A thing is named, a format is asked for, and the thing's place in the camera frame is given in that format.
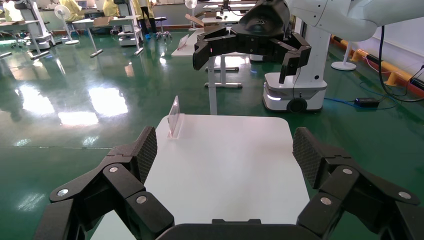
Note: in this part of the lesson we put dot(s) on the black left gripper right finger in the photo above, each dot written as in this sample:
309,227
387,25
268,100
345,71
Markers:
344,188

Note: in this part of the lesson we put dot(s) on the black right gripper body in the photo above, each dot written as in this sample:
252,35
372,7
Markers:
265,23

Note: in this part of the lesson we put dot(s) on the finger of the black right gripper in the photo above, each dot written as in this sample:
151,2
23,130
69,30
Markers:
215,43
294,53

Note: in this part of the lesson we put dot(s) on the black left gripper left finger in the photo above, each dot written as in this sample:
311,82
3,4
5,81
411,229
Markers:
119,185

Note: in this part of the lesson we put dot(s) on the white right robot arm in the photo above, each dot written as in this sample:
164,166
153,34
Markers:
344,15

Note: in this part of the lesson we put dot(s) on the open brown cardboard box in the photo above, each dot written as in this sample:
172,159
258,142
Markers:
195,20

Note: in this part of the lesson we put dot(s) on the clear acrylic sign holder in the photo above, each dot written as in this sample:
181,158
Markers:
174,119
182,42

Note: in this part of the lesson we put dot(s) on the white wheeled robot with column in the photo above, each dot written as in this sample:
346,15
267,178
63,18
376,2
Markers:
308,89

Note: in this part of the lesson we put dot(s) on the white table with metal legs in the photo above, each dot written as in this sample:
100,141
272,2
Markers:
212,86

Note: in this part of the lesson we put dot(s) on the white standing fan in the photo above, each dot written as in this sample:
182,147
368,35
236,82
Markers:
63,13
191,4

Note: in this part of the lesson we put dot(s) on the white round-base stand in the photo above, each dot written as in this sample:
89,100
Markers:
344,65

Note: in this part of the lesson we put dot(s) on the black stool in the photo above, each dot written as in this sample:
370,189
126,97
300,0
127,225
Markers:
161,20

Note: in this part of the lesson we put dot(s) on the person in yellow coat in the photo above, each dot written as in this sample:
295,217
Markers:
71,8
111,8
145,11
11,11

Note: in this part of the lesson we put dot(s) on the black power adapter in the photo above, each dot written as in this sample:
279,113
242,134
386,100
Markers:
366,102

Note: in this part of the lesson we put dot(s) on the yellow black floor barrier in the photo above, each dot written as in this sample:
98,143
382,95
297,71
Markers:
384,66

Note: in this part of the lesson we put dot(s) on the white desk with metal legs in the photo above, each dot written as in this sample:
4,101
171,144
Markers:
109,20
16,23

